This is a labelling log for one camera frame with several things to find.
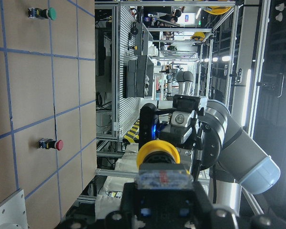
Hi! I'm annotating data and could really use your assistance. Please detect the yellow push button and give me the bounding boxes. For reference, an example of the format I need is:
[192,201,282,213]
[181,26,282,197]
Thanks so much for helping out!
[135,140,193,190]

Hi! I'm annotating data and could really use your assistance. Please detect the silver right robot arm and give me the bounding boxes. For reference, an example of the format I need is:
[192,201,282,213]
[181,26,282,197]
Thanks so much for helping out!
[190,100,285,229]

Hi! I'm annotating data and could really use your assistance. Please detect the green push button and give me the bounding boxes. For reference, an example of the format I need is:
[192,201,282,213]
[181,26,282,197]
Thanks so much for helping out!
[28,7,57,21]

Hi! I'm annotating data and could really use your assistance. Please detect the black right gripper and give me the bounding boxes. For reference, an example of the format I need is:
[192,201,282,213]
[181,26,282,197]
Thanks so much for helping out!
[158,94,207,149]

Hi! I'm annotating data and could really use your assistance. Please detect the red push button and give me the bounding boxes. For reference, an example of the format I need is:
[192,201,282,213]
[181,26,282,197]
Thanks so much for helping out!
[39,138,63,151]

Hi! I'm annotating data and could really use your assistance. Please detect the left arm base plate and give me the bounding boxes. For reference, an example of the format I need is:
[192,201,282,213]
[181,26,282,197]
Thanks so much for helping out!
[0,189,29,229]

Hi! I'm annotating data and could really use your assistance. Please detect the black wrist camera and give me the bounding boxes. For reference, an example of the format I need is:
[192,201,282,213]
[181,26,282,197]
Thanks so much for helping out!
[139,103,159,149]

